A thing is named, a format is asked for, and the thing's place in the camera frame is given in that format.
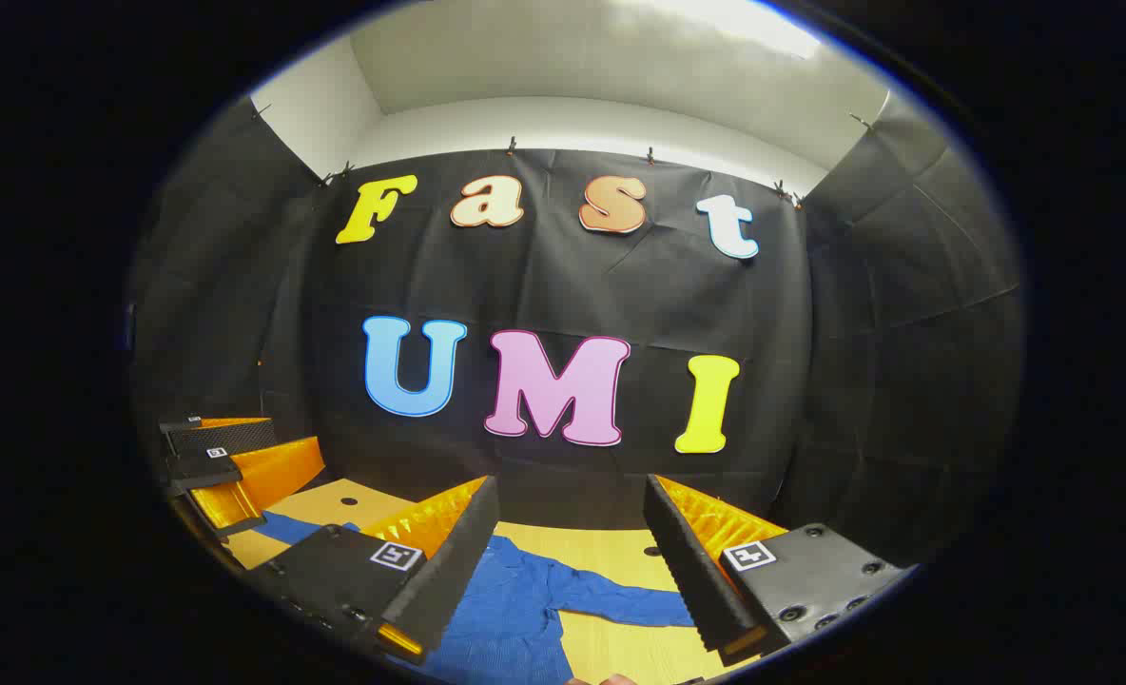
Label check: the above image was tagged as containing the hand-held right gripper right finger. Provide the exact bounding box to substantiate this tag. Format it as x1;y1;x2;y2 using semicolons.
643;473;911;657

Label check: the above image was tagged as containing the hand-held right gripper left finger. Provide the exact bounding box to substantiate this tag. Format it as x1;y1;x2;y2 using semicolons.
244;474;502;665

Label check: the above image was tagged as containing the blue button-up shirt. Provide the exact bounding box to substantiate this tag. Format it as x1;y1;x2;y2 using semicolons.
261;511;697;685

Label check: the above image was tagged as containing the black backdrop cloth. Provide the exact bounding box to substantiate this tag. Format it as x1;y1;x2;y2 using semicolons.
127;95;1028;572

